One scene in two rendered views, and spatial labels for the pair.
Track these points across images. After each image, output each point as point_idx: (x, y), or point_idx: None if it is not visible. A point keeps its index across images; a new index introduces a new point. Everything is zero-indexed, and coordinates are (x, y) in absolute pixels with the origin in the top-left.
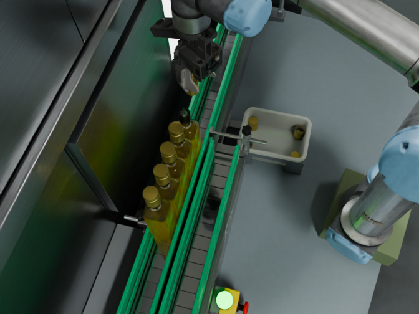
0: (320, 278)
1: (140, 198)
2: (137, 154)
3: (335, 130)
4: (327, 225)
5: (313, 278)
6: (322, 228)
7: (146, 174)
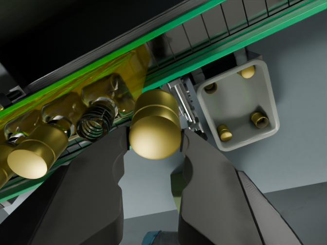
0: (143, 189)
1: (67, 17)
2: (20, 28)
3: (281, 135)
4: (174, 192)
5: (139, 186)
6: (175, 180)
7: (90, 0)
